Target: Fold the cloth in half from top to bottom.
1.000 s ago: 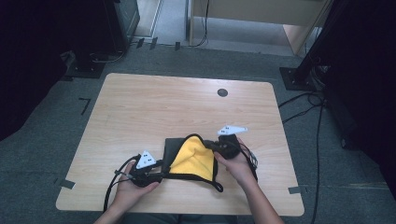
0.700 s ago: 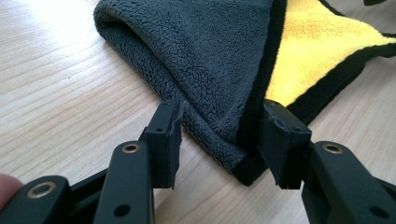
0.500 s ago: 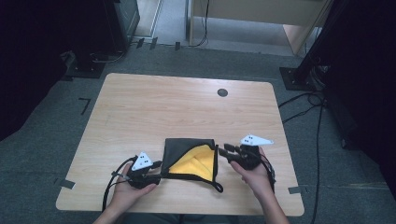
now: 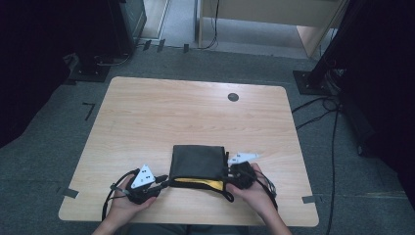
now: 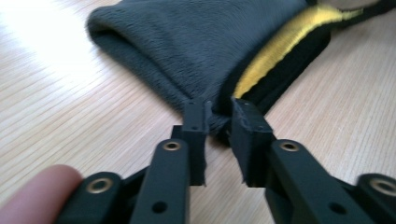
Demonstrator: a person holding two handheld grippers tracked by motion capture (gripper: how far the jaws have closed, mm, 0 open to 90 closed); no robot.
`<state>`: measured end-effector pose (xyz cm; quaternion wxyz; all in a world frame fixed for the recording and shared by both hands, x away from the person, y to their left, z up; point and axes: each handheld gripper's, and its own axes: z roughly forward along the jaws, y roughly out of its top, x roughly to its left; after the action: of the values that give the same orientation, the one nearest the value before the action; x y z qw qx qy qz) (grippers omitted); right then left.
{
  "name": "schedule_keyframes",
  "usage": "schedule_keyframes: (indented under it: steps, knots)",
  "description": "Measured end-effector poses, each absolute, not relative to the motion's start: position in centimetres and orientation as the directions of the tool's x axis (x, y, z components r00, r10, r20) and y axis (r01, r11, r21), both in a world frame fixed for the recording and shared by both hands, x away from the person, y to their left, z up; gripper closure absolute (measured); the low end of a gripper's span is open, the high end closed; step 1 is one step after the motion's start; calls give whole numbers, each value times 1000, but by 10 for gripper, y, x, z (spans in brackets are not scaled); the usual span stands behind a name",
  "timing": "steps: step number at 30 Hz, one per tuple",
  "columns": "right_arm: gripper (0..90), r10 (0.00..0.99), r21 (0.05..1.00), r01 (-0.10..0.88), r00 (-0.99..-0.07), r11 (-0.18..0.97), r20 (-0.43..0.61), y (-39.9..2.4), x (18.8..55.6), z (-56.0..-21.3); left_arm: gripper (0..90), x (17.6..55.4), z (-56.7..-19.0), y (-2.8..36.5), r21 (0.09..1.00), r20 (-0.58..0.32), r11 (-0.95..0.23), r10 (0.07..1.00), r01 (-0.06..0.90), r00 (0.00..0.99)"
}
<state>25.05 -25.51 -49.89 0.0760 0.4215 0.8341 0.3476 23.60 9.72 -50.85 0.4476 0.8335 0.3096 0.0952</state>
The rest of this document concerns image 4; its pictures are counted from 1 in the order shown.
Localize black metal stand with base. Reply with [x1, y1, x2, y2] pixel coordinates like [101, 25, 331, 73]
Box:
[292, 0, 360, 97]

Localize black floor cable long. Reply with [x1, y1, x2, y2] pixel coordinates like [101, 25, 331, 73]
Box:
[324, 104, 342, 235]

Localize right hand-held gripper black cable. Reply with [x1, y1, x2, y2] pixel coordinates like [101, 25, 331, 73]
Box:
[241, 167, 279, 212]

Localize black angled floor tape mark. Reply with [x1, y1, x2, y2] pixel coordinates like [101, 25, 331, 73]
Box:
[81, 102, 97, 122]

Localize dark curtain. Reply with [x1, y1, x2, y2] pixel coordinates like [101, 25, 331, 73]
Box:
[336, 0, 415, 212]
[0, 0, 82, 150]

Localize person's left hand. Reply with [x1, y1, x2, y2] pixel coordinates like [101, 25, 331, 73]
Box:
[108, 175, 159, 224]

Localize gray cloth bag yellow lining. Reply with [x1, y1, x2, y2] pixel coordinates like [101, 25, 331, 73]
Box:
[167, 144, 236, 204]

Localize person's right hand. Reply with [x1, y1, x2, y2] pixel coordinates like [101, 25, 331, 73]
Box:
[226, 162, 279, 220]

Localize black floor cable looped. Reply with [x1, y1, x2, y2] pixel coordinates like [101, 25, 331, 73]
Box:
[291, 95, 343, 131]

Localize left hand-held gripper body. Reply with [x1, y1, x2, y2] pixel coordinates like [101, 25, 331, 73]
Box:
[124, 164, 162, 206]

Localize left hand-held gripper black cable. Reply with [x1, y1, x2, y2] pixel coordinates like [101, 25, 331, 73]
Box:
[101, 167, 141, 222]

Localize black hanging cable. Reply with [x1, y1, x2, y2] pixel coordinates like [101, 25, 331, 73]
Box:
[197, 0, 220, 51]

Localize black cabinet on base plate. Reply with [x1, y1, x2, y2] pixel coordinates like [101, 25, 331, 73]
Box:
[67, 0, 148, 83]

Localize light wooden desk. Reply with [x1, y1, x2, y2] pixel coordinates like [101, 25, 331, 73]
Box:
[195, 0, 347, 59]

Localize hand-held gripper black cable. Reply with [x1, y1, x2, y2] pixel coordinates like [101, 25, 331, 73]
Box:
[101, 167, 141, 222]
[241, 167, 279, 212]

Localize gray tape strip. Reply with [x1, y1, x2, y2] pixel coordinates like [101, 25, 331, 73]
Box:
[62, 187, 79, 200]
[300, 194, 317, 206]

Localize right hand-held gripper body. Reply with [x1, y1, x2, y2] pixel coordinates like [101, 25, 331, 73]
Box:
[227, 152, 261, 191]

